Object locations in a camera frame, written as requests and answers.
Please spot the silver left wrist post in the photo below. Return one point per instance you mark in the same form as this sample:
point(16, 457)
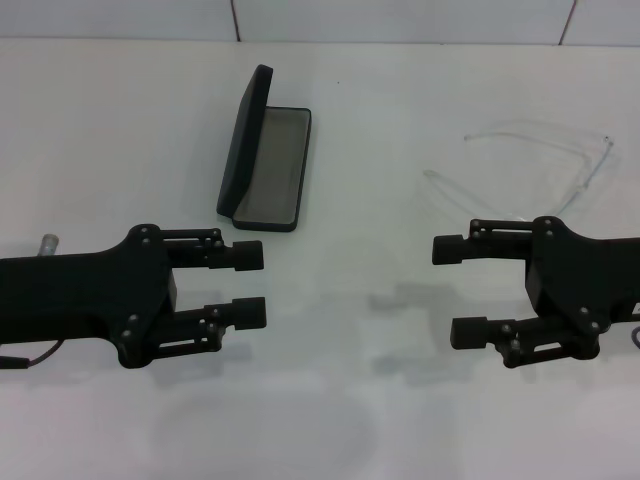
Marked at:
point(50, 244)

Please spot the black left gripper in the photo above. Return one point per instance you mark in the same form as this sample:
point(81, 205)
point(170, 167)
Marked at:
point(75, 295)

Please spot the clear white glasses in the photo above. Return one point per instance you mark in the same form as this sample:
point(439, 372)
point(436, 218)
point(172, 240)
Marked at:
point(597, 160)

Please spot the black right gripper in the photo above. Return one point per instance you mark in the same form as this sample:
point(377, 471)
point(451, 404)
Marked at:
point(575, 280)

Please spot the black glasses case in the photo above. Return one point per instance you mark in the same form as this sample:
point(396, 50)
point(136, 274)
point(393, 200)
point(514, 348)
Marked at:
point(272, 170)

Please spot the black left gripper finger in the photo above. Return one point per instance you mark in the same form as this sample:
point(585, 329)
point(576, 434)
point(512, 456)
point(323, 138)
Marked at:
point(250, 312)
point(247, 256)

